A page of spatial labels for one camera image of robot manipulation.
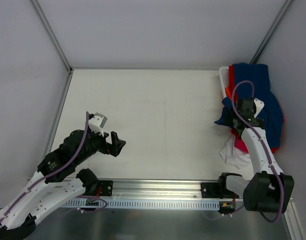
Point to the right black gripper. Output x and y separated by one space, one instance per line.
236 121

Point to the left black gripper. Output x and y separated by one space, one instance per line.
112 143

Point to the blue mickey t shirt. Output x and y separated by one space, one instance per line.
271 113

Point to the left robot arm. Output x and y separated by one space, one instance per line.
43 194

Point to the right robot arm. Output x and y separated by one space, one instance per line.
262 160

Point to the red t shirt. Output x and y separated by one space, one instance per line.
272 113

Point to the orange garment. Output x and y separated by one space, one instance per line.
229 92

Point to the white plastic basket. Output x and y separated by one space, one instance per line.
224 83

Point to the white t shirt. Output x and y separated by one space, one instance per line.
232 156

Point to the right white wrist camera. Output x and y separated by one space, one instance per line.
259 105

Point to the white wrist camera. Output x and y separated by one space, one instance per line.
97 122
259 105

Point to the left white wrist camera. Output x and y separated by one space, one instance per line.
97 122

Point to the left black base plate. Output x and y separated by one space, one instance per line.
103 188

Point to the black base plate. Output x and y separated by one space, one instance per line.
103 188
216 190

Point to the aluminium mounting rail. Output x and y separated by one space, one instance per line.
158 186

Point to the white slotted cable duct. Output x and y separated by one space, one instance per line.
144 204

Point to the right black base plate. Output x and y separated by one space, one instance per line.
216 190

